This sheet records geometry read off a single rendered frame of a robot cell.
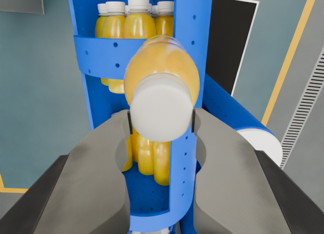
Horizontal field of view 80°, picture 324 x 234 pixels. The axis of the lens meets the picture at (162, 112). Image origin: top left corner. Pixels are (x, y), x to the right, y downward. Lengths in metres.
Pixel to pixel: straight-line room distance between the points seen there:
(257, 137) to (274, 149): 0.08
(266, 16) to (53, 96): 1.77
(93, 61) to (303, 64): 1.85
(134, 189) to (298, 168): 2.18
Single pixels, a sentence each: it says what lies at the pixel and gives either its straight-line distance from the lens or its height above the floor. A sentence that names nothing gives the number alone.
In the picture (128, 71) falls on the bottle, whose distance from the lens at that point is 0.16.
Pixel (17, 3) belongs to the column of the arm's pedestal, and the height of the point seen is 0.30.
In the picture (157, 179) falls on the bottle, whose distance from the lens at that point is 0.60.
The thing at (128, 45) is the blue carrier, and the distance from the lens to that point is 0.33.
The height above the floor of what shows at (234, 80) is 0.15.
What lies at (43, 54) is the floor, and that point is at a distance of 1.76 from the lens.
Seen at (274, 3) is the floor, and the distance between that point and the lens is 1.81.
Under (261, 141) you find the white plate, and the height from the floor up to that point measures 1.04.
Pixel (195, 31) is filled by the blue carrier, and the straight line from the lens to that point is 0.37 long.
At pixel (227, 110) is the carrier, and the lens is 0.80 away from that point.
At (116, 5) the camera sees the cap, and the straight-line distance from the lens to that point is 0.45.
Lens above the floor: 1.56
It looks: 65 degrees down
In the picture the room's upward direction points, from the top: 172 degrees clockwise
